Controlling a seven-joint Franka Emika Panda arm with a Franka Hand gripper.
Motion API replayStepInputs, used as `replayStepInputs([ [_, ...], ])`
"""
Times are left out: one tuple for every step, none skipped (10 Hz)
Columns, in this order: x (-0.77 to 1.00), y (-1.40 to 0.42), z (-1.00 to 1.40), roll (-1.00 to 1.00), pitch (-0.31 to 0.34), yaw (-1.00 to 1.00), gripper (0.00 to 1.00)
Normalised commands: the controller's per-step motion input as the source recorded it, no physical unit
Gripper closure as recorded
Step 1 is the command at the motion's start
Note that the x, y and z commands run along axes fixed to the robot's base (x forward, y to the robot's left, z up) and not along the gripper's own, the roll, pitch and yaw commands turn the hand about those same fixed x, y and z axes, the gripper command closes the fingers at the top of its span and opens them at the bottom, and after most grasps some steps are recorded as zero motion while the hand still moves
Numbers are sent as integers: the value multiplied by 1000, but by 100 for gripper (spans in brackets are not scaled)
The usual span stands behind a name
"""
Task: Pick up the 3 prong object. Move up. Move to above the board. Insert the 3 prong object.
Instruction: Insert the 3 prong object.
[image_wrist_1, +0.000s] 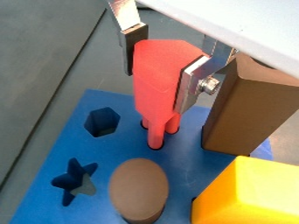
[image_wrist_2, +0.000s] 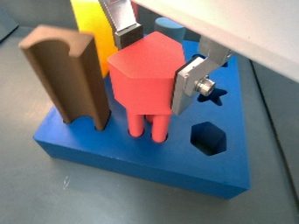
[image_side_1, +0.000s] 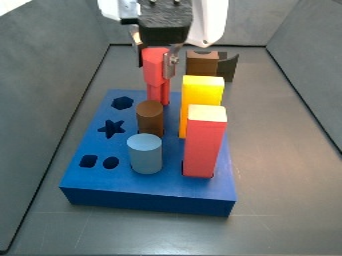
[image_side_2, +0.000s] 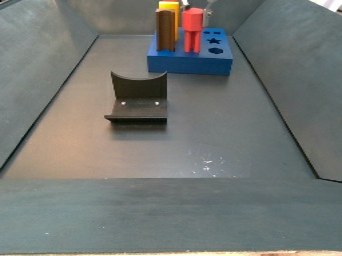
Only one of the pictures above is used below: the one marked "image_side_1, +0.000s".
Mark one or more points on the blue shape sorter board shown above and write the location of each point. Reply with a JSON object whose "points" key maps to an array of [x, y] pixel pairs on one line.
{"points": [[101, 180]]}

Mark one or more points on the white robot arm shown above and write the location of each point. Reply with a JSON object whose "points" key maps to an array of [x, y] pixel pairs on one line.
{"points": [[209, 18]]}

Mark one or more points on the light blue cylinder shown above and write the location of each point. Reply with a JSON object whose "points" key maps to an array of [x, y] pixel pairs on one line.
{"points": [[145, 151]]}

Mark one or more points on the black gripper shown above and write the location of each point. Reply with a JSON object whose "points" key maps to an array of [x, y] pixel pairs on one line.
{"points": [[165, 21]]}

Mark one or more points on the red rectangular block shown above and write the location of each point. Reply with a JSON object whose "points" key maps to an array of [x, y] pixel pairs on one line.
{"points": [[205, 132]]}

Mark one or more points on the yellow rectangular block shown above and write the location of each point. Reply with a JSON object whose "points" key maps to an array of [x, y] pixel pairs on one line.
{"points": [[201, 90]]}

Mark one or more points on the brown notched block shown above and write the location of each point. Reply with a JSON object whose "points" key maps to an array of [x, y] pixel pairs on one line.
{"points": [[203, 63]]}

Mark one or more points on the brown cylinder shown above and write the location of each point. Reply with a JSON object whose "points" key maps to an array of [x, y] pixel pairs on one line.
{"points": [[150, 117]]}

